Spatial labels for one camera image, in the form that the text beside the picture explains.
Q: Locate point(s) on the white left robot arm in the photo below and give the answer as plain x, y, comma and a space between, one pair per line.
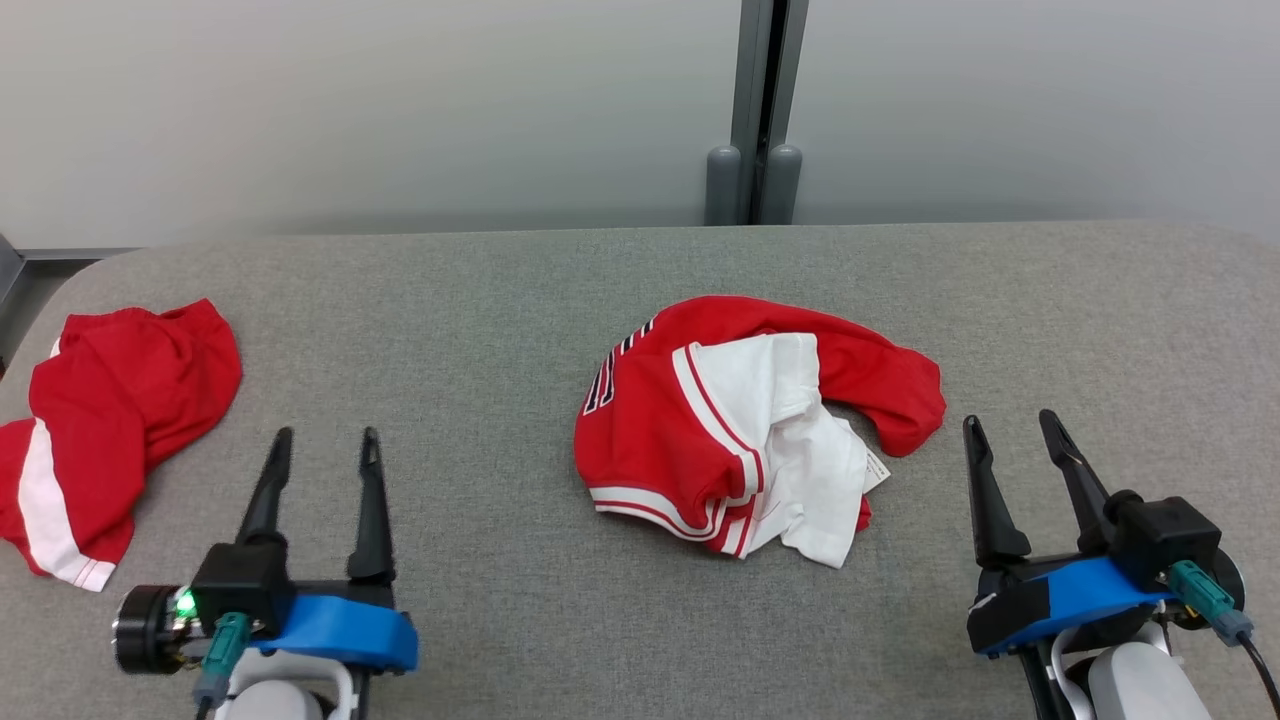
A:
275, 700

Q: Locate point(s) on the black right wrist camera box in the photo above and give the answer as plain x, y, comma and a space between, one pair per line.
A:
1165, 535

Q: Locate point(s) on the red and white jersey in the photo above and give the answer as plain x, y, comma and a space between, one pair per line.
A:
650, 440

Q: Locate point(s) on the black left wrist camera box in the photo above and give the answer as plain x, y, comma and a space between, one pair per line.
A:
240, 585

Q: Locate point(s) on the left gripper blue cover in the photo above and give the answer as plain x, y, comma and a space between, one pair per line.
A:
340, 630

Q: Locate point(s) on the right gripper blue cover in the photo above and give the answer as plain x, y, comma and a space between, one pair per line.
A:
1060, 600

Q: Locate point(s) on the red shorts white side stripe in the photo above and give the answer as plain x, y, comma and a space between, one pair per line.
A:
120, 400

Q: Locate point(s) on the grey partition post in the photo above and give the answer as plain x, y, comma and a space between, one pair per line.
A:
748, 80

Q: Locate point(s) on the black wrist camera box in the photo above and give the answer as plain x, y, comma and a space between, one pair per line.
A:
240, 585
1165, 535

